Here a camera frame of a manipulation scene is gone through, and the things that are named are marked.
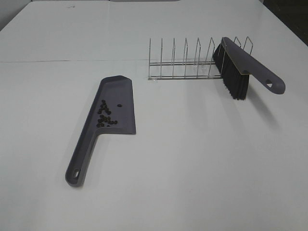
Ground chrome wire dish rack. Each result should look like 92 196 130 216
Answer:
147 37 254 81

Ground grey hand brush black bristles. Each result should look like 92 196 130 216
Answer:
213 37 286 100

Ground pile of coffee beans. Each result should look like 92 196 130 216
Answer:
96 99 119 128

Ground grey plastic dustpan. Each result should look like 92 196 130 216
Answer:
65 75 136 187

